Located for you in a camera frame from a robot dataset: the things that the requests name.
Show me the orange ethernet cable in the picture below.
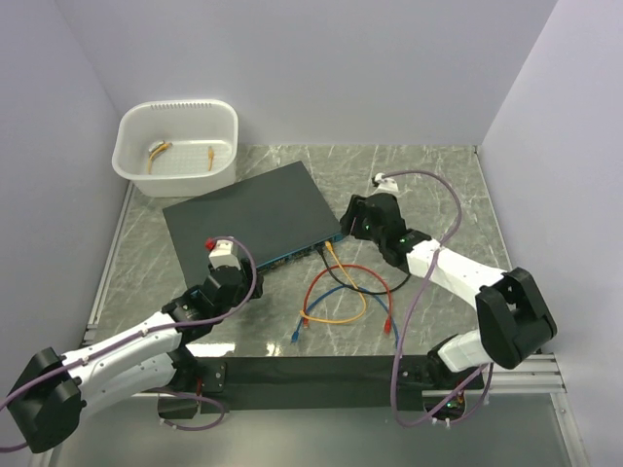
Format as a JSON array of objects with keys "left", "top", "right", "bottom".
[{"left": 301, "top": 240, "right": 368, "bottom": 328}]

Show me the black ethernet cable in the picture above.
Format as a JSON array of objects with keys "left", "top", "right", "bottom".
[{"left": 313, "top": 242, "right": 413, "bottom": 296}]

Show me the blue ethernet cable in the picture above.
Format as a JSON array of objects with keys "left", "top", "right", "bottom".
[{"left": 289, "top": 285, "right": 406, "bottom": 351}]

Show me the red ethernet cable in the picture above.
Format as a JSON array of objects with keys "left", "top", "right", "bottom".
[{"left": 302, "top": 265, "right": 394, "bottom": 335}]

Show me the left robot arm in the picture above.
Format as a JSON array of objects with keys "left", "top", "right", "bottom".
[{"left": 1, "top": 258, "right": 263, "bottom": 453}]

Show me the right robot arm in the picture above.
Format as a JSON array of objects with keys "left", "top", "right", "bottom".
[{"left": 340, "top": 193, "right": 558, "bottom": 388}]

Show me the small orange plug in tub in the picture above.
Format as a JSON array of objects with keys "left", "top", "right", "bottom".
[{"left": 207, "top": 146, "right": 215, "bottom": 171}]

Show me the white plastic tub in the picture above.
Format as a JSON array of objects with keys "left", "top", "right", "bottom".
[{"left": 112, "top": 99, "right": 238, "bottom": 198}]

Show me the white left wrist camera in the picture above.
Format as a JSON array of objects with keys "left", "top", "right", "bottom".
[{"left": 205, "top": 238, "right": 240, "bottom": 269}]

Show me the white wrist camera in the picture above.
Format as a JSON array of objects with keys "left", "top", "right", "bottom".
[
  {"left": 372, "top": 172, "right": 400, "bottom": 196},
  {"left": 205, "top": 238, "right": 240, "bottom": 269}
]

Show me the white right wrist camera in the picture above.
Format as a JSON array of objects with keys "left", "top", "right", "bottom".
[{"left": 372, "top": 172, "right": 400, "bottom": 196}]

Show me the black network switch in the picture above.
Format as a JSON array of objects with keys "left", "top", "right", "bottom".
[{"left": 163, "top": 162, "right": 342, "bottom": 286}]

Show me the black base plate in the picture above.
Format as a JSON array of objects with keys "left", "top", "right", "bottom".
[{"left": 77, "top": 342, "right": 486, "bottom": 420}]

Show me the orange cable piece in tub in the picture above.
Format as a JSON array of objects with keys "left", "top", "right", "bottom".
[{"left": 145, "top": 140, "right": 173, "bottom": 174}]

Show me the aluminium rail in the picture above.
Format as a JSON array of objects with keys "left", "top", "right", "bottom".
[{"left": 82, "top": 320, "right": 567, "bottom": 396}]

